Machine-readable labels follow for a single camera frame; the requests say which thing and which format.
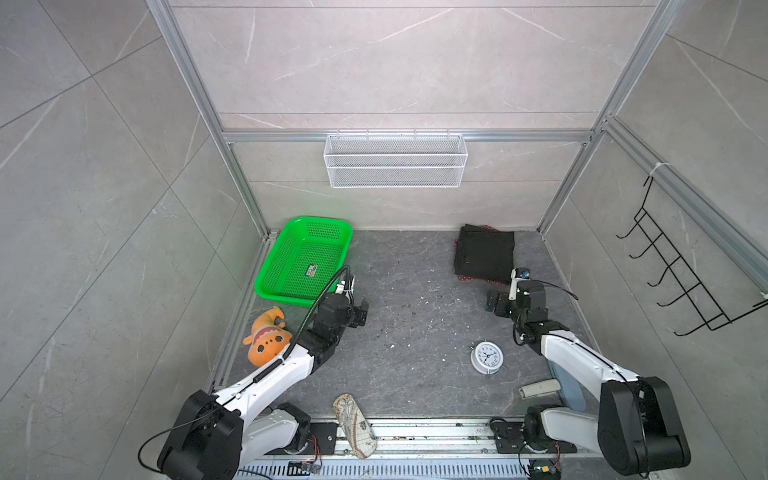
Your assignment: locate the black skirt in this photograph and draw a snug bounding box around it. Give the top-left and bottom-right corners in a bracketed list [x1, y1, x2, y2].
[454, 224, 517, 286]

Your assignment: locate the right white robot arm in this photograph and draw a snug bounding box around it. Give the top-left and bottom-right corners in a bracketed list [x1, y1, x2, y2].
[488, 268, 692, 478]

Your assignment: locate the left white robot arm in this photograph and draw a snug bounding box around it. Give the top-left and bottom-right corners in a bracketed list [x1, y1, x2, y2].
[152, 266, 369, 479]

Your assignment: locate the white round clock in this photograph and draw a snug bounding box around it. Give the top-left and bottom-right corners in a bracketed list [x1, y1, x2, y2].
[470, 341, 504, 375]

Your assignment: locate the green plastic basket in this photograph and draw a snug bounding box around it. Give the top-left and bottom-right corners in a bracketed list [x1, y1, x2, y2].
[254, 217, 354, 308]

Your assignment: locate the orange plush toy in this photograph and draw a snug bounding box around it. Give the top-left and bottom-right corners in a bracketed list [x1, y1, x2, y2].
[243, 307, 293, 368]

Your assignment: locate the beige small remote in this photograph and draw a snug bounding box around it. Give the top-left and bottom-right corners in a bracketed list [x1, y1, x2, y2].
[519, 378, 561, 399]

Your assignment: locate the blue grey insole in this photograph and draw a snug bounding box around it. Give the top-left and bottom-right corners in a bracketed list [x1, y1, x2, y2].
[548, 361, 587, 412]

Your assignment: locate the patterned beige shoe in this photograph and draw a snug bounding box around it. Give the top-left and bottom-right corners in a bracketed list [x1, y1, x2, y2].
[333, 393, 378, 459]

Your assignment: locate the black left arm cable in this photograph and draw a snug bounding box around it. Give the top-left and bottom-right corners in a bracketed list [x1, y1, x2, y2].
[257, 264, 352, 385]

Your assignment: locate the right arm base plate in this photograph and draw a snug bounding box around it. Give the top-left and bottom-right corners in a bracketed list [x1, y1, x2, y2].
[489, 416, 577, 454]

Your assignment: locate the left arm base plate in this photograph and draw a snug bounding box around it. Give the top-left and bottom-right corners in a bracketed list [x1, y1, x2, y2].
[269, 422, 339, 456]

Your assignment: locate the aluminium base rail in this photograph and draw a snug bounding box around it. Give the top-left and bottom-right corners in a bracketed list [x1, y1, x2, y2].
[233, 418, 661, 480]

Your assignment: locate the white wire mesh basket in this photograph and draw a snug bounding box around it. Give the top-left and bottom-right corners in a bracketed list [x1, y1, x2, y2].
[323, 133, 468, 189]

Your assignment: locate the black wall hook rack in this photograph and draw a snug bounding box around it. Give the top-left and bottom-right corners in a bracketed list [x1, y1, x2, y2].
[616, 176, 767, 338]

